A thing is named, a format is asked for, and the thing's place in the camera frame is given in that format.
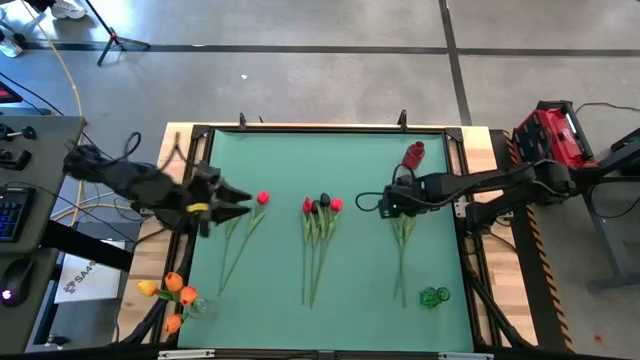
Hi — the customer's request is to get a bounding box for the red ribbed glass vase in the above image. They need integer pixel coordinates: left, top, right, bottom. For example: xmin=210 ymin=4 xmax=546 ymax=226
xmin=401 ymin=140 xmax=427 ymax=172

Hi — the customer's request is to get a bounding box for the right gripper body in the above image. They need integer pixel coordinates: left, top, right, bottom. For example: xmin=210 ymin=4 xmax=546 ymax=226
xmin=378 ymin=173 xmax=442 ymax=220

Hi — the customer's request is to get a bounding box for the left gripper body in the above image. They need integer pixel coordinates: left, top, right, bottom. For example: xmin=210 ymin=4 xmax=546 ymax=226
xmin=172 ymin=163 xmax=224 ymax=239

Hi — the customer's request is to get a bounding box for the yellow cable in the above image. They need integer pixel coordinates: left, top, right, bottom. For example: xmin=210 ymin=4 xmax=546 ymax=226
xmin=19 ymin=0 xmax=99 ymax=226

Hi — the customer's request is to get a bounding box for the yellow black hazard strip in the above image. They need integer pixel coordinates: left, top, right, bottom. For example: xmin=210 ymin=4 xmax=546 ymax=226
xmin=502 ymin=130 xmax=576 ymax=354

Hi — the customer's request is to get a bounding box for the person's shoe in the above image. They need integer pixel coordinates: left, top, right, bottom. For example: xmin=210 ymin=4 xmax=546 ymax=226
xmin=48 ymin=0 xmax=88 ymax=20
xmin=0 ymin=35 xmax=25 ymax=59

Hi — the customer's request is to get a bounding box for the grey side desk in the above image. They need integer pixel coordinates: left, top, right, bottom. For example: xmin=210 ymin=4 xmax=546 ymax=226
xmin=0 ymin=114 xmax=87 ymax=356

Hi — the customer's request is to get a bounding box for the backlit black keyboard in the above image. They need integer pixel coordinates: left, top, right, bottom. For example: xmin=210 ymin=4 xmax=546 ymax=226
xmin=0 ymin=187 xmax=37 ymax=244

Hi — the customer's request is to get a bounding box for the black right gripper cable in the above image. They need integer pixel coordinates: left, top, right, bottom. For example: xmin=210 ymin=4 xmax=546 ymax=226
xmin=354 ymin=162 xmax=416 ymax=214

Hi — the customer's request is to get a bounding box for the yellow orange artificial tulip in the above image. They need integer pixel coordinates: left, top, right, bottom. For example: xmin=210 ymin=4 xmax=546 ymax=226
xmin=136 ymin=279 xmax=176 ymax=301

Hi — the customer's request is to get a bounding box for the green glass vase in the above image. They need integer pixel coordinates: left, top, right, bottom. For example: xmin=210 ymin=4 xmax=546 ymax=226
xmin=418 ymin=285 xmax=452 ymax=311

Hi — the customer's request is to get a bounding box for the black metal table frame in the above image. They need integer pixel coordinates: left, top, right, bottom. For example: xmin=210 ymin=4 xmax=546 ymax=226
xmin=114 ymin=108 xmax=539 ymax=360

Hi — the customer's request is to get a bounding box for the white printed paper sheet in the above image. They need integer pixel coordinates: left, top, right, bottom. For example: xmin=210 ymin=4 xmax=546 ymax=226
xmin=53 ymin=252 xmax=124 ymax=305

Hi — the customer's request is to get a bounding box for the black diagonal support bar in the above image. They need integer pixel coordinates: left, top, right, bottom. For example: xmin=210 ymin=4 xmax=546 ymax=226
xmin=39 ymin=218 xmax=135 ymax=272

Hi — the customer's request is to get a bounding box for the red black tool case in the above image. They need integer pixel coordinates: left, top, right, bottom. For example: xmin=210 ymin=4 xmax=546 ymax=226
xmin=512 ymin=99 xmax=600 ymax=169

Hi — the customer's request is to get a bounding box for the black computer mouse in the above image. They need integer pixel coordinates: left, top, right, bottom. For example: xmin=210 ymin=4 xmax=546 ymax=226
xmin=0 ymin=257 xmax=36 ymax=308

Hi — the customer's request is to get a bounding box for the clear glass vase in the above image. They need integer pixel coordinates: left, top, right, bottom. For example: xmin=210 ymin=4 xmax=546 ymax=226
xmin=184 ymin=297 xmax=210 ymax=321

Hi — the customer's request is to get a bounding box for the black equipment stand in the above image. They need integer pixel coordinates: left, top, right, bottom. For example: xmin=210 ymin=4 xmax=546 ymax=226
xmin=579 ymin=127 xmax=640 ymax=294

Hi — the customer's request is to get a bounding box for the teal table mat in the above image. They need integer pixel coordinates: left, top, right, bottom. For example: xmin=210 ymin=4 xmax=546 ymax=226
xmin=177 ymin=128 xmax=475 ymax=354

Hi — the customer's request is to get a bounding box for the black tripod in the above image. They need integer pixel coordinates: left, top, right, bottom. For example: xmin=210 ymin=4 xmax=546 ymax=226
xmin=82 ymin=0 xmax=151 ymax=67

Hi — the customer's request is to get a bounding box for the black desk clamp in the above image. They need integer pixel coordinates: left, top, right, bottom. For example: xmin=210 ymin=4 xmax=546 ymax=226
xmin=0 ymin=124 xmax=37 ymax=144
xmin=0 ymin=148 xmax=32 ymax=171

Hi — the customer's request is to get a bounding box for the black device red display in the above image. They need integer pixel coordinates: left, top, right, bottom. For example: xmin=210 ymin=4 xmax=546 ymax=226
xmin=0 ymin=82 xmax=24 ymax=105

